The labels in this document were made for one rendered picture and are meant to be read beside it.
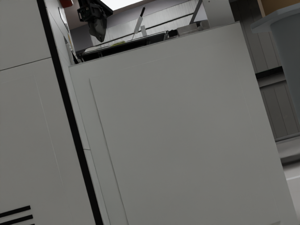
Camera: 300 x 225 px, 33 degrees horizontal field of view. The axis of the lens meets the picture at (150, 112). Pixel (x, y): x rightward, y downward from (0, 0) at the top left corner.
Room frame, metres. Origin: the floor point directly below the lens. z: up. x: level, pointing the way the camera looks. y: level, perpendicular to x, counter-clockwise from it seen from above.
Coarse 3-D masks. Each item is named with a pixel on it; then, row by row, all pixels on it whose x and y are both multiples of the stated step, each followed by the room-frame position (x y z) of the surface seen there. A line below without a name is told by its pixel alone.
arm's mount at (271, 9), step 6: (258, 0) 1.93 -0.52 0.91; (264, 0) 1.83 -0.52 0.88; (270, 0) 1.83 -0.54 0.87; (276, 0) 1.83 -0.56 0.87; (282, 0) 1.82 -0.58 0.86; (288, 0) 1.82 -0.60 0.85; (294, 0) 1.81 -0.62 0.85; (264, 6) 1.83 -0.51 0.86; (270, 6) 1.83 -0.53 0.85; (276, 6) 1.83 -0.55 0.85; (282, 6) 1.82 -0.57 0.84; (264, 12) 1.84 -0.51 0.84; (270, 12) 1.83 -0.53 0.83
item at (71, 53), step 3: (66, 45) 1.90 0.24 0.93; (69, 45) 1.90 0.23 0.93; (69, 48) 1.90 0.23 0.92; (69, 51) 1.90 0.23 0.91; (72, 51) 1.98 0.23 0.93; (69, 54) 1.90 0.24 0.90; (72, 54) 2.00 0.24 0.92; (69, 57) 1.90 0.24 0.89; (72, 57) 1.90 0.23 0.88; (75, 57) 2.08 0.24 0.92; (72, 60) 1.90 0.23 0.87; (75, 60) 2.12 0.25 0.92; (78, 60) 2.21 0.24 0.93; (72, 63) 1.90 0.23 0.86; (75, 63) 2.18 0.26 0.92
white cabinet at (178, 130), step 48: (144, 48) 1.74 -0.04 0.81; (192, 48) 1.75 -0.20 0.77; (240, 48) 1.76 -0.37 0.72; (96, 96) 1.73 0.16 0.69; (144, 96) 1.74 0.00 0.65; (192, 96) 1.75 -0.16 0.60; (240, 96) 1.76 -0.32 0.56; (96, 144) 1.73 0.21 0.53; (144, 144) 1.74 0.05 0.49; (192, 144) 1.75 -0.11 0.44; (240, 144) 1.75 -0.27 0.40; (144, 192) 1.73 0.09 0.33; (192, 192) 1.74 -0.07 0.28; (240, 192) 1.75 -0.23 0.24; (288, 192) 1.76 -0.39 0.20
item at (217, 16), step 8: (208, 0) 1.82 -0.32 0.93; (216, 0) 1.82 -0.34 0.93; (224, 0) 1.82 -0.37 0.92; (208, 8) 1.82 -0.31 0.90; (216, 8) 1.82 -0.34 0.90; (224, 8) 1.82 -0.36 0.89; (208, 16) 1.82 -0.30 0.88; (216, 16) 1.82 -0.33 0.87; (224, 16) 1.82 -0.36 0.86; (232, 16) 1.82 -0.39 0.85; (216, 24) 1.82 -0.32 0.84; (224, 24) 1.82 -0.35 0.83
